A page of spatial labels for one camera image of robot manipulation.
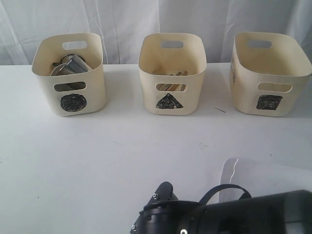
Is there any long wooden chopstick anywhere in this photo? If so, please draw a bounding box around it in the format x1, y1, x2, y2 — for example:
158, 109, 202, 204
156, 83, 187, 92

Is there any steel mug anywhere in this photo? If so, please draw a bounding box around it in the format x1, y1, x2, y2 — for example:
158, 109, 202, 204
60, 54, 92, 74

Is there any white square plate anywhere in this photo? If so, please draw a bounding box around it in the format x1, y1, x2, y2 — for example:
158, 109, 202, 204
220, 158, 312, 197

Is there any short wooden chopstick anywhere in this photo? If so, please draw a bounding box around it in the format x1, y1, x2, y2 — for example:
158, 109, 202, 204
170, 71, 188, 76

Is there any stainless steel bowl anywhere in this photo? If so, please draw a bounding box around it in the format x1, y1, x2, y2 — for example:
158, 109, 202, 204
50, 62, 86, 92

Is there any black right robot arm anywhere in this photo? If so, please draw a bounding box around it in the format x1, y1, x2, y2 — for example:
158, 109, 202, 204
130, 190, 312, 234

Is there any cream bin with triangle mark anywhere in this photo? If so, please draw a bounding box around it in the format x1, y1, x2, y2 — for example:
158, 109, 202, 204
138, 33, 207, 115

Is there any cream bin with circle mark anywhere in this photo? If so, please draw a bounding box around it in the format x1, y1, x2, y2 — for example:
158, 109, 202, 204
32, 33, 106, 116

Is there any cream bin with square mark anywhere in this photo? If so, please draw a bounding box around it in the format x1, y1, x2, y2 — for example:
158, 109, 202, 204
230, 32, 312, 117

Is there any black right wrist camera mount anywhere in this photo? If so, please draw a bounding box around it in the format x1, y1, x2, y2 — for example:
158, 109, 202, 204
143, 181, 178, 212

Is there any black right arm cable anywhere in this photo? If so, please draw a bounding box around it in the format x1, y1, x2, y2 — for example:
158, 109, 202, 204
198, 184, 252, 204

